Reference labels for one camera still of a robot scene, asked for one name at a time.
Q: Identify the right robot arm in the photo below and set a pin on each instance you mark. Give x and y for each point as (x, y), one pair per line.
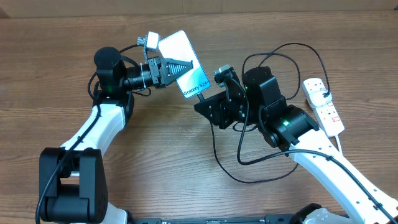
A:
(256, 99)

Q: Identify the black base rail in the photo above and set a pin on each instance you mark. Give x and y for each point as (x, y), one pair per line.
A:
(268, 219)

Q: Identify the white charger plug adapter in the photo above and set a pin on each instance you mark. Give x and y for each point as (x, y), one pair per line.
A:
(319, 98)

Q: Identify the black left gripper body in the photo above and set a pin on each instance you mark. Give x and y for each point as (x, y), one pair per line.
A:
(154, 70)

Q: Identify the Samsung Galaxy smartphone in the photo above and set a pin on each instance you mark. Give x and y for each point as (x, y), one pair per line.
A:
(178, 48)

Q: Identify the white power strip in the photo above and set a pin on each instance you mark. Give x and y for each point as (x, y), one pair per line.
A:
(327, 115)

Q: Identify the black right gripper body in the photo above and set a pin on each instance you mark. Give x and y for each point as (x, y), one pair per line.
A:
(231, 111)

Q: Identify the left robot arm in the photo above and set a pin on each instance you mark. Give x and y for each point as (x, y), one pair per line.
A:
(72, 182)

